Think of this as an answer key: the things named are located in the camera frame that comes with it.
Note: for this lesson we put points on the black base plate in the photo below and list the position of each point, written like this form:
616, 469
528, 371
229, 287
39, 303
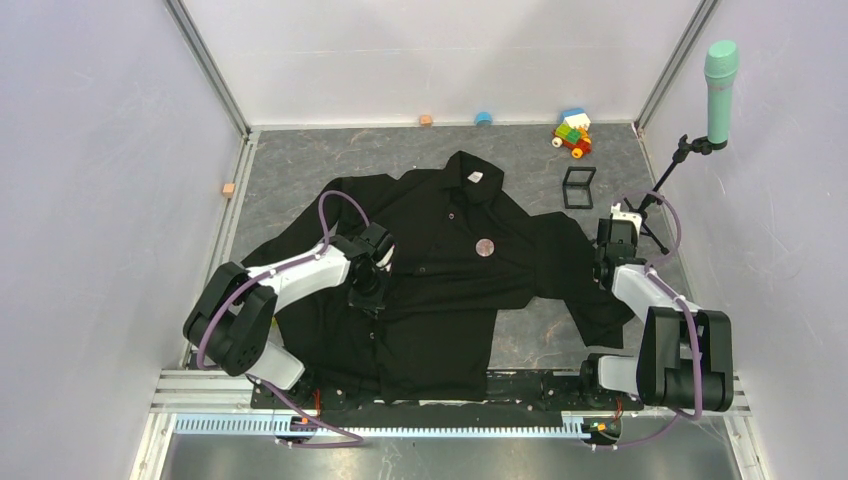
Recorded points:
513, 398

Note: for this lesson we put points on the black brooch display box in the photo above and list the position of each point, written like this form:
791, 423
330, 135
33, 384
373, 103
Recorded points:
577, 187

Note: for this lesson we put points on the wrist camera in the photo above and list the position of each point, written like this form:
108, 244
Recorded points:
384, 262
619, 214

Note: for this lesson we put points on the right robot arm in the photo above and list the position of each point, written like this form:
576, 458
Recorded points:
685, 360

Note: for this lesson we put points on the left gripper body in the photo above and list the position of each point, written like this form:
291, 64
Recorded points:
368, 294

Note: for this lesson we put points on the colourful toy block car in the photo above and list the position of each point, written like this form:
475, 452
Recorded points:
572, 132

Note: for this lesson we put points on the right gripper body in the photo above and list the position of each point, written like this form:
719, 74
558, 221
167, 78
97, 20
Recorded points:
600, 256

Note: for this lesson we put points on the white toothed rail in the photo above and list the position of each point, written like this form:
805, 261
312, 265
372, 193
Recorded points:
291, 426

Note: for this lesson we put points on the blue cap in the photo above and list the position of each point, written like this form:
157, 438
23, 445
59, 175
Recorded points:
483, 118

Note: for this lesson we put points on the wooden cube at left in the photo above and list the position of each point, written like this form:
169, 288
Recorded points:
228, 190

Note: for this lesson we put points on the round silver brooch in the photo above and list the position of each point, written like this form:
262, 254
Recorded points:
485, 247

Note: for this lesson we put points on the black tripod microphone stand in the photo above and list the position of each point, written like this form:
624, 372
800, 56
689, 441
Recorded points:
642, 200

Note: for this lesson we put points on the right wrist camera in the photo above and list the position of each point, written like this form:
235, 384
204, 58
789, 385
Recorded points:
619, 214

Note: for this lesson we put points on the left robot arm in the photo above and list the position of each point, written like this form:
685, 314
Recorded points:
230, 322

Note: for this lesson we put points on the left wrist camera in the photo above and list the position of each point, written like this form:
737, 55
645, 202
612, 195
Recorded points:
384, 262

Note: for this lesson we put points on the black shirt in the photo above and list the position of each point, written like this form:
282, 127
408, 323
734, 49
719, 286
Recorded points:
434, 337

